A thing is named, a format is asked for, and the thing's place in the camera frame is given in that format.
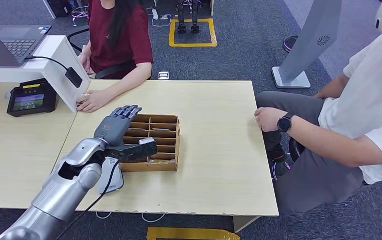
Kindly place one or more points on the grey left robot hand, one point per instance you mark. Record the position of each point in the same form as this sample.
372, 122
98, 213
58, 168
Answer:
112, 129

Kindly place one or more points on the grey white card reader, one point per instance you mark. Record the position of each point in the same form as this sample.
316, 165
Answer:
117, 184

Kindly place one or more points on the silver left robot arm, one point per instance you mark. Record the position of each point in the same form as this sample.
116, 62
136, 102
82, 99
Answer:
61, 192

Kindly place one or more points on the person's right forearm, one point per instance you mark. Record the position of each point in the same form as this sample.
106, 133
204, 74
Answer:
87, 49

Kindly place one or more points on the person's left forearm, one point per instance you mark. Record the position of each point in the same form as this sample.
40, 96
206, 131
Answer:
131, 81

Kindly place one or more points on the headset person's right forearm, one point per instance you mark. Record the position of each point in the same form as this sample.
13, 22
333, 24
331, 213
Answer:
330, 86

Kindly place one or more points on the headset person's left forearm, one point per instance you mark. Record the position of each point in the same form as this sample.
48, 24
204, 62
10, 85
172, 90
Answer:
336, 142

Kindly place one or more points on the blue edged key card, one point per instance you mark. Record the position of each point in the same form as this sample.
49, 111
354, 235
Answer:
138, 129
160, 129

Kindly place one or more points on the yellow key card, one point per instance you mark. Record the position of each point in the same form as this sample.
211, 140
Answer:
160, 161

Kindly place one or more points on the person's right hand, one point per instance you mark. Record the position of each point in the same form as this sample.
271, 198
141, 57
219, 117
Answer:
85, 63

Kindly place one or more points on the headset person's left hand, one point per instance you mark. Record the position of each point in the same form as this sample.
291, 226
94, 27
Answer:
267, 119

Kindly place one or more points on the person with headset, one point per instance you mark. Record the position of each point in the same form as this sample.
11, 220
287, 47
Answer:
360, 109

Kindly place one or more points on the black office chair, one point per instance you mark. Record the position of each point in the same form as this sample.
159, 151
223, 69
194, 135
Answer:
111, 70

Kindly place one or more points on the wooden compartment organizer box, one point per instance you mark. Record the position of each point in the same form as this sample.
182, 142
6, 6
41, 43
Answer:
164, 166

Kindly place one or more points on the black power adapter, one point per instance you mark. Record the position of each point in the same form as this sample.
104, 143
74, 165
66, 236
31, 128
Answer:
73, 76

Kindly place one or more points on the silver floor socket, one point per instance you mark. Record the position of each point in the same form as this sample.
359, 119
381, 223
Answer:
163, 75

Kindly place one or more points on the black payment terminal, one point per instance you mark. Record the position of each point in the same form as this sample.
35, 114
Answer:
32, 99

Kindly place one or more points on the white desk riser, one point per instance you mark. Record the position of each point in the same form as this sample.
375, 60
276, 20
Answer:
54, 49

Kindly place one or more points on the yellow floor tape square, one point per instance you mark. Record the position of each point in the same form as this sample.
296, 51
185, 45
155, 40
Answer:
192, 44

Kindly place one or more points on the chrome chair base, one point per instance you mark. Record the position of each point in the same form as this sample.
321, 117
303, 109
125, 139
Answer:
79, 14

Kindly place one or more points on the white power strip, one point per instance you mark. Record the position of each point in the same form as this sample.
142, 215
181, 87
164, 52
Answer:
155, 14

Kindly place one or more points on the grey laptop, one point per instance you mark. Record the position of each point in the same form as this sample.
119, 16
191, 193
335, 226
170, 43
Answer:
18, 42

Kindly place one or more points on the black robot legs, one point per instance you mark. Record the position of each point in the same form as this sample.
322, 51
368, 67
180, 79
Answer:
195, 28

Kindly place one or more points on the yellow floor tape strip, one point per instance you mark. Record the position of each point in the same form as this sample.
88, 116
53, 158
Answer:
190, 234

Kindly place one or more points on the black cabinet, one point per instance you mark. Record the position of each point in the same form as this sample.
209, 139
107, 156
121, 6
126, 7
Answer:
59, 8

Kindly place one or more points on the black wrist watch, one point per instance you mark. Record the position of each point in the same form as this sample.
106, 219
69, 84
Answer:
284, 123

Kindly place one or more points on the black stool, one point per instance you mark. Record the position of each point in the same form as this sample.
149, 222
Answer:
295, 149

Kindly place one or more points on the round black base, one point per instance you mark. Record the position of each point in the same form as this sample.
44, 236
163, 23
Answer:
289, 43

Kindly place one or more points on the grey standing kiosk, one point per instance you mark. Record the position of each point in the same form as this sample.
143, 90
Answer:
310, 39

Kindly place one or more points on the black bracket wrist camera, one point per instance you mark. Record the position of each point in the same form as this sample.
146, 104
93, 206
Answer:
134, 151

